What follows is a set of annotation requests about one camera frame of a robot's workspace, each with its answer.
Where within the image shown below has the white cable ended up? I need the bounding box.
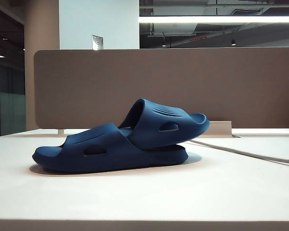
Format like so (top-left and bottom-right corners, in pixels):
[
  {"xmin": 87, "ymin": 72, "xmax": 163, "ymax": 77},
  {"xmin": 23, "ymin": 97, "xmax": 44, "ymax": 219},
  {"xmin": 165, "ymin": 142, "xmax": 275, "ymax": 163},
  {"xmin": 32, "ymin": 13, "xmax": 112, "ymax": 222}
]
[{"xmin": 192, "ymin": 137, "xmax": 289, "ymax": 167}]

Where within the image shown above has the metal wall plate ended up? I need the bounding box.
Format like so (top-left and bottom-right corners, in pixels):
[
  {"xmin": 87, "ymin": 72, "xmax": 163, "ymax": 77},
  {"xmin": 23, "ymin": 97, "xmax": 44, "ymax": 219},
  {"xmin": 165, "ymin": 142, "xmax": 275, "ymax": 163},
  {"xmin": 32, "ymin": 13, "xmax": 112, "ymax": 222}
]
[{"xmin": 91, "ymin": 34, "xmax": 104, "ymax": 51}]

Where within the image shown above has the dark glass door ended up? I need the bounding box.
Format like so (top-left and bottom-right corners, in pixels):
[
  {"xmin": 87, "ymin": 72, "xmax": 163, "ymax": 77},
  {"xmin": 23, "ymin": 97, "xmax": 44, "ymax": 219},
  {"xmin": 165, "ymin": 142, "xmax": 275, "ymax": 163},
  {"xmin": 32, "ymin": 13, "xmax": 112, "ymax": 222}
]
[{"xmin": 0, "ymin": 4, "xmax": 26, "ymax": 138}]

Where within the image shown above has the brown desk partition panel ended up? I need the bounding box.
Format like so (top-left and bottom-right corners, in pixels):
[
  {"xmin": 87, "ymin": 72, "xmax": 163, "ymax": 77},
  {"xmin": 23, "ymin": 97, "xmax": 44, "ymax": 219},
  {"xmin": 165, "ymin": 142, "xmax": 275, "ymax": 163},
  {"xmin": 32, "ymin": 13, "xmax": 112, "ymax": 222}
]
[{"xmin": 33, "ymin": 47, "xmax": 289, "ymax": 130}]

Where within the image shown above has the long ceiling light strip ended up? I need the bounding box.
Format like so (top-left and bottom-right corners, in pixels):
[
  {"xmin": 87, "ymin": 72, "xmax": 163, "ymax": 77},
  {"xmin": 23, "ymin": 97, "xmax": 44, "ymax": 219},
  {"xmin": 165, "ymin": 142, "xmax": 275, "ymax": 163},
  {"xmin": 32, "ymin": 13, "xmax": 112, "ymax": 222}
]
[{"xmin": 139, "ymin": 15, "xmax": 289, "ymax": 24}]

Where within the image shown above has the blue slipper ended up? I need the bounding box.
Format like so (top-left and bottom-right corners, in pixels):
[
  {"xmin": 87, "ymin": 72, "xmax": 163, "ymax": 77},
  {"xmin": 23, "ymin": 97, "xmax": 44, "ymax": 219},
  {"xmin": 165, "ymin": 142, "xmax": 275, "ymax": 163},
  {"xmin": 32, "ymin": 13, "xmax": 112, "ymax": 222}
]
[
  {"xmin": 117, "ymin": 98, "xmax": 210, "ymax": 151},
  {"xmin": 31, "ymin": 122, "xmax": 189, "ymax": 174}
]

